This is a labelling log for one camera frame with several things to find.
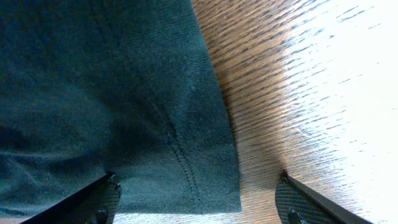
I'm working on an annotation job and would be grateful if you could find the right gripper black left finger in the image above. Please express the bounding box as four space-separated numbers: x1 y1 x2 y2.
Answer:
21 173 122 224

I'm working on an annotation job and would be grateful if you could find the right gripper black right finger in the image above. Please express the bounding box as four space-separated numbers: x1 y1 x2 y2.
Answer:
275 170 371 224

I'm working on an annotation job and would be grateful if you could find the dark teal t-shirt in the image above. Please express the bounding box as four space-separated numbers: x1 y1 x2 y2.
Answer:
1 0 241 218

